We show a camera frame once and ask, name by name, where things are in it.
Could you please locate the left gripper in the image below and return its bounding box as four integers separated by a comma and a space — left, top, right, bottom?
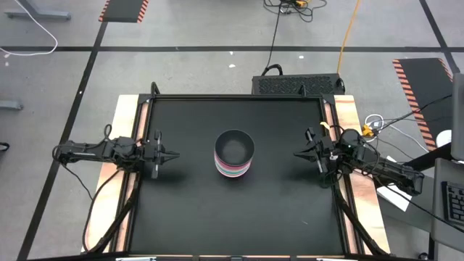
139, 130, 181, 179

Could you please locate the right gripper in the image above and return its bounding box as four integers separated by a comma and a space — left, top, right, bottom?
294, 126, 340, 174

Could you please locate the blue bowl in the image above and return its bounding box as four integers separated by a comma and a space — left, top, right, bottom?
215, 154, 254, 170

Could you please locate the black bowl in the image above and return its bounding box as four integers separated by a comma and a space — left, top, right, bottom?
214, 129, 255, 164

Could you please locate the dark teal bowl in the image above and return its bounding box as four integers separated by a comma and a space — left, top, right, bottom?
215, 155, 254, 172

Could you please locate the light green bowl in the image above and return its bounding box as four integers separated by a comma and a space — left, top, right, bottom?
215, 157, 253, 173

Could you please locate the orange bowl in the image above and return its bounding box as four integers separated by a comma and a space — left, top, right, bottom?
216, 159, 252, 175

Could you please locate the light wooden board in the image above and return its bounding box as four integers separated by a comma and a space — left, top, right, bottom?
81, 94, 141, 253
333, 94, 392, 254

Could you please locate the black perforated computer case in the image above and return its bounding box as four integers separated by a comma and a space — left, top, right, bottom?
252, 73, 346, 96

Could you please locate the white paper sheet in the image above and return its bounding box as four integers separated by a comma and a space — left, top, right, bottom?
376, 155, 413, 212

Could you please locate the black diagonal bar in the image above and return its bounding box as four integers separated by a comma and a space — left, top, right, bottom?
402, 144, 454, 171

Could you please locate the black hazard striped floor mat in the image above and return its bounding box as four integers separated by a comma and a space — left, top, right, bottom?
392, 57, 454, 152
98, 0, 149, 23

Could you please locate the white round object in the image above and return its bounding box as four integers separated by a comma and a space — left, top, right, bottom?
436, 129, 453, 148

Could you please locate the grey desk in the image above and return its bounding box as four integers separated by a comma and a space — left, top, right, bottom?
431, 157, 464, 254

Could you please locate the black keyboard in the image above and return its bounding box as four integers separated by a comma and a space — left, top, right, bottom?
441, 181, 464, 228

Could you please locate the grey monitor panel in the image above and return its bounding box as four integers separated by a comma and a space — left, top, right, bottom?
451, 72, 464, 162

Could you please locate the grey desk foot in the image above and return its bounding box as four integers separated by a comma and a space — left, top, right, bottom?
4, 0, 72, 21
0, 99, 24, 111

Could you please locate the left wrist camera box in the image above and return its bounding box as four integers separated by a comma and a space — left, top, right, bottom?
115, 136, 138, 156

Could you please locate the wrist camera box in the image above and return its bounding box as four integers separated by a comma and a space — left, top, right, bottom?
339, 128, 363, 152
115, 136, 138, 156

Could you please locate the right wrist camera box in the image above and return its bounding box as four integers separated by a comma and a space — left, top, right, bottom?
339, 128, 363, 152

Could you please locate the black table frame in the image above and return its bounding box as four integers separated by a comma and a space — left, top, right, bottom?
115, 93, 360, 261

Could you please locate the white coiled cable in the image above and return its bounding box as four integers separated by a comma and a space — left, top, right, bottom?
364, 113, 431, 150

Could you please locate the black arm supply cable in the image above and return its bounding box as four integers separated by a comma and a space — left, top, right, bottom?
59, 162, 126, 253

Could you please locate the thin black cable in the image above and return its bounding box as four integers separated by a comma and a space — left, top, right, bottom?
376, 94, 454, 132

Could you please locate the black floor cable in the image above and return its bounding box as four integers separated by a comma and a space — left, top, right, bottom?
261, 5, 284, 77

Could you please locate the yellow floor cable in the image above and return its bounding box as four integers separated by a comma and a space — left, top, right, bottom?
336, 0, 363, 75

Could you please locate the black cable bundle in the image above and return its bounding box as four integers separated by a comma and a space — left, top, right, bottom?
263, 0, 328, 23

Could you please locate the white floor cable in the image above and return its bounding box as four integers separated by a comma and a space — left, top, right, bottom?
0, 0, 59, 58

